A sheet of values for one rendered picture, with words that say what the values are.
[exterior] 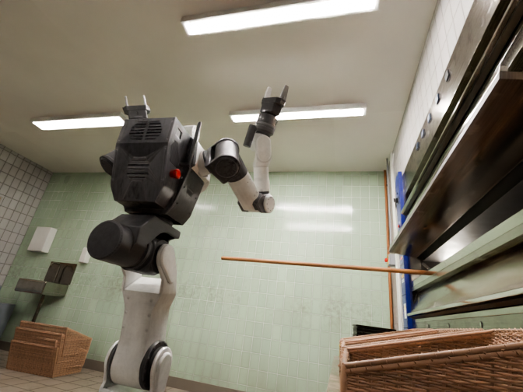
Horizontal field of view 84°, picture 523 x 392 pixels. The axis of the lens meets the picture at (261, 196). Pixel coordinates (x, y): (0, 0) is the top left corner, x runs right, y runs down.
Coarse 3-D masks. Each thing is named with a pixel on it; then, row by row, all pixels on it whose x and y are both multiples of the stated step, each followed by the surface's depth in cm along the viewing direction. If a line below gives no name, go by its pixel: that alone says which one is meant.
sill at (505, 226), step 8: (512, 216) 90; (520, 216) 86; (504, 224) 94; (512, 224) 90; (520, 224) 86; (488, 232) 104; (496, 232) 99; (504, 232) 94; (480, 240) 110; (488, 240) 104; (464, 248) 125; (472, 248) 117; (456, 256) 133; (464, 256) 125; (440, 264) 155; (448, 264) 142; (432, 272) 168; (416, 280) 201
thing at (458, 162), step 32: (512, 96) 73; (480, 128) 86; (512, 128) 83; (448, 160) 104; (512, 160) 95; (448, 192) 123; (480, 192) 116; (416, 224) 163; (448, 224) 152; (416, 256) 217
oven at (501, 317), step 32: (512, 64) 92; (512, 192) 109; (480, 224) 141; (448, 256) 199; (480, 256) 110; (416, 288) 201; (416, 320) 198; (448, 320) 141; (480, 320) 109; (512, 320) 89
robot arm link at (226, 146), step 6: (222, 144) 106; (228, 144) 106; (234, 144) 109; (216, 150) 105; (222, 150) 102; (228, 150) 102; (234, 150) 105; (240, 162) 108; (240, 168) 108; (246, 168) 112; (240, 174) 109; (246, 174) 111; (234, 180) 110
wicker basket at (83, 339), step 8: (24, 320) 304; (32, 328) 302; (40, 328) 328; (48, 328) 299; (56, 328) 298; (64, 328) 296; (40, 336) 299; (72, 336) 305; (80, 336) 316; (64, 344) 294; (72, 344) 306; (80, 344) 317; (88, 344) 330; (64, 352) 296; (72, 352) 307
